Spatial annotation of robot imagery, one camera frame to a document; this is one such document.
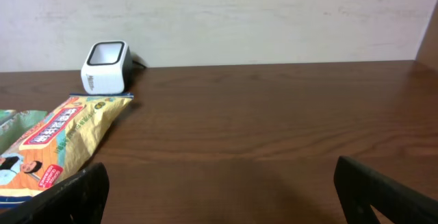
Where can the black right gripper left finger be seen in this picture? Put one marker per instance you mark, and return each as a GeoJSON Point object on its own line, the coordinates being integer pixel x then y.
{"type": "Point", "coordinates": [81, 198]}

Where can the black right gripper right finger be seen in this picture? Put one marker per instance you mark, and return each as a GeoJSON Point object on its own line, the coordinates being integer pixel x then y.
{"type": "Point", "coordinates": [361, 189]}

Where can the yellow snack chip bag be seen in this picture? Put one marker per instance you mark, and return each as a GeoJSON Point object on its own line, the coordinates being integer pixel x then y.
{"type": "Point", "coordinates": [57, 146]}

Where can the teal snack pack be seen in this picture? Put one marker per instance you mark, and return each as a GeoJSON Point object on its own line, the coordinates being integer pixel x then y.
{"type": "Point", "coordinates": [14, 124]}

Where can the white barcode scanner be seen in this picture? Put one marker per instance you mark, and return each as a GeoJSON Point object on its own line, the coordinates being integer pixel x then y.
{"type": "Point", "coordinates": [107, 69]}

